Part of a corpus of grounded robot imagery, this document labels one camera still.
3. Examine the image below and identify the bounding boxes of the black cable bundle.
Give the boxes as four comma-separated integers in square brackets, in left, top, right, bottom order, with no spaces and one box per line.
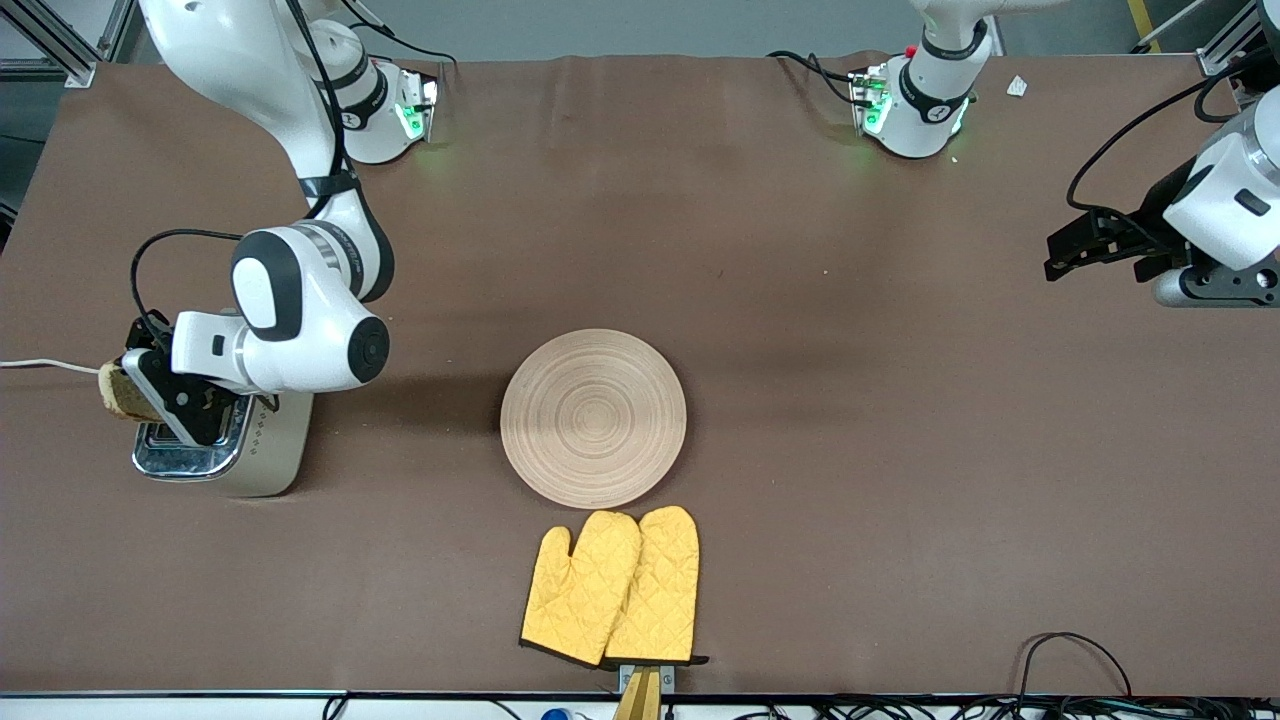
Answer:
[735,694,1280,720]

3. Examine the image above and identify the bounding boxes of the black arm base cable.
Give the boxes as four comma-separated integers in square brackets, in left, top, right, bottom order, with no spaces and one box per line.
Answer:
[343,0,459,73]
[767,49,863,107]

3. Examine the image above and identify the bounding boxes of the brown bread slice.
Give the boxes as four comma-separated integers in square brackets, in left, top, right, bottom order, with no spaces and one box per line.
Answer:
[97,361,167,423]

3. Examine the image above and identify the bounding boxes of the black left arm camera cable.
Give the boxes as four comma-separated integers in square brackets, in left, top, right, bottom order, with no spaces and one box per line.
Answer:
[1066,58,1280,239]

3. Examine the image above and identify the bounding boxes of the white toaster power cord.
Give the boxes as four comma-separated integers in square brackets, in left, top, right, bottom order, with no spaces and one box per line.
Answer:
[0,357,104,375]

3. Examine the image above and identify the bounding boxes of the yellow quilted oven mitt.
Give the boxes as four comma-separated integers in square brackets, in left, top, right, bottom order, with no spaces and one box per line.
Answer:
[604,505,710,667]
[519,510,643,669]

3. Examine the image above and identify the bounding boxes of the beige chrome two-slot toaster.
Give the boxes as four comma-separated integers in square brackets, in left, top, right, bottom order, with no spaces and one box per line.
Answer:
[131,388,318,499]

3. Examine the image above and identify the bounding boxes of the small metal bracket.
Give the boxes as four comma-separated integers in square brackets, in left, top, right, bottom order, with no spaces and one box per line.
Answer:
[618,663,677,697]

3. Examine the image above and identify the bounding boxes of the wooden clamp bar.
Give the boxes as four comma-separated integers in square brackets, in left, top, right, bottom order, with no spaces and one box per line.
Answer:
[612,668,663,720]

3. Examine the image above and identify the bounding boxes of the round wooden plate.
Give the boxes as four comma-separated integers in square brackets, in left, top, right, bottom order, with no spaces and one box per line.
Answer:
[499,327,689,511]

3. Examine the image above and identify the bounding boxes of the aluminium frame profile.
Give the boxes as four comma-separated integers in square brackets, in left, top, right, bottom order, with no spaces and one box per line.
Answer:
[1195,0,1280,81]
[0,0,137,90]

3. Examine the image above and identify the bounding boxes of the black looped floor cable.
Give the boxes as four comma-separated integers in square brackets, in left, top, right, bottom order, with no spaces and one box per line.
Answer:
[1017,631,1134,701]

